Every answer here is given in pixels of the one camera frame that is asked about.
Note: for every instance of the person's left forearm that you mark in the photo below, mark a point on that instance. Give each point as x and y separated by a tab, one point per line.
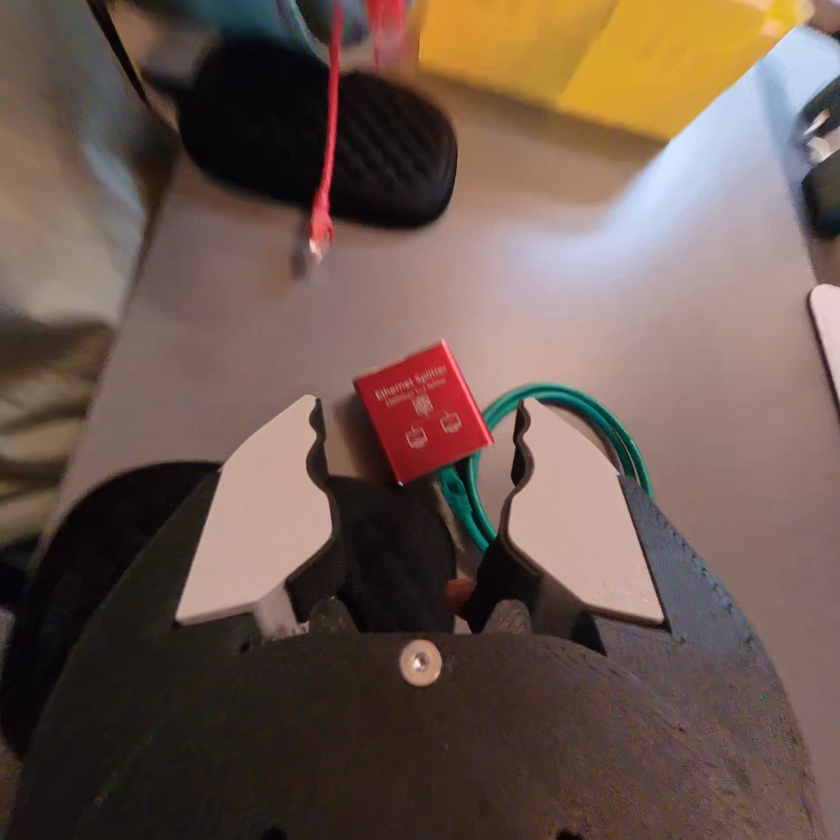
262	16

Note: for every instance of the grey power adapter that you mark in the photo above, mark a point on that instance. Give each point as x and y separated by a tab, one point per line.
823	197
823	115

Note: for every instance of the yellow plastic bin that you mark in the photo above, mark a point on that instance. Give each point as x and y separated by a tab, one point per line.
590	52

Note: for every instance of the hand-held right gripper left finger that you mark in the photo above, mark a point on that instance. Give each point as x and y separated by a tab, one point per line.
262	512

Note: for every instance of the person's right hand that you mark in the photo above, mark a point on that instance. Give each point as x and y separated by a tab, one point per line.
463	596

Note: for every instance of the grey desk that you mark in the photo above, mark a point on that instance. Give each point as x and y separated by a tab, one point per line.
590	295

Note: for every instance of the red ethernet splitter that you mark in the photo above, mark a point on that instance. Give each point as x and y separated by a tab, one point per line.
420	413

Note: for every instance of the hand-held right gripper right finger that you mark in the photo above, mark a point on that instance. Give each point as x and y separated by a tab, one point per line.
577	525

